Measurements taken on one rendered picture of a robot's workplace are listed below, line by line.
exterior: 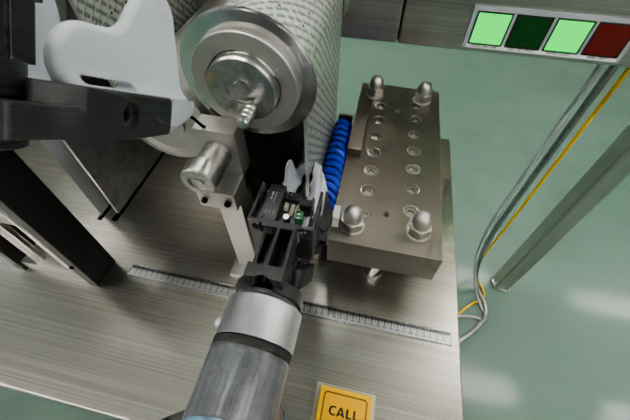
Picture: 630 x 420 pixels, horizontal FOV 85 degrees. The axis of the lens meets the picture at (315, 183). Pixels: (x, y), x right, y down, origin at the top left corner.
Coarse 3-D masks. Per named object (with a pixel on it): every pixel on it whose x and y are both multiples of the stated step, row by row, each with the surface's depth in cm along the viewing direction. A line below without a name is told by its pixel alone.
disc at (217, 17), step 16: (208, 16) 32; (224, 16) 32; (240, 16) 31; (256, 16) 31; (192, 32) 34; (208, 32) 33; (272, 32) 32; (288, 32) 32; (192, 48) 35; (288, 48) 33; (304, 48) 33; (304, 64) 34; (192, 80) 38; (304, 80) 35; (304, 96) 36; (304, 112) 38; (256, 128) 41; (272, 128) 41; (288, 128) 40
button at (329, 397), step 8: (320, 392) 46; (328, 392) 46; (336, 392) 46; (344, 392) 46; (352, 392) 46; (320, 400) 46; (328, 400) 46; (336, 400) 46; (344, 400) 46; (352, 400) 46; (360, 400) 46; (368, 400) 46; (320, 408) 45; (328, 408) 45; (336, 408) 45; (344, 408) 45; (352, 408) 45; (360, 408) 45; (368, 408) 45; (320, 416) 45; (328, 416) 45; (336, 416) 45; (344, 416) 45; (352, 416) 45; (360, 416) 45; (368, 416) 45
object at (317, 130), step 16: (336, 48) 53; (336, 64) 55; (336, 80) 59; (320, 96) 45; (336, 96) 62; (320, 112) 48; (336, 112) 67; (304, 128) 41; (320, 128) 50; (320, 144) 53; (320, 160) 56
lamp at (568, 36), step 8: (560, 24) 55; (568, 24) 54; (576, 24) 54; (584, 24) 54; (592, 24) 54; (560, 32) 55; (568, 32) 55; (576, 32) 55; (584, 32) 55; (552, 40) 57; (560, 40) 56; (568, 40) 56; (576, 40) 56; (552, 48) 57; (560, 48) 57; (568, 48) 57; (576, 48) 57
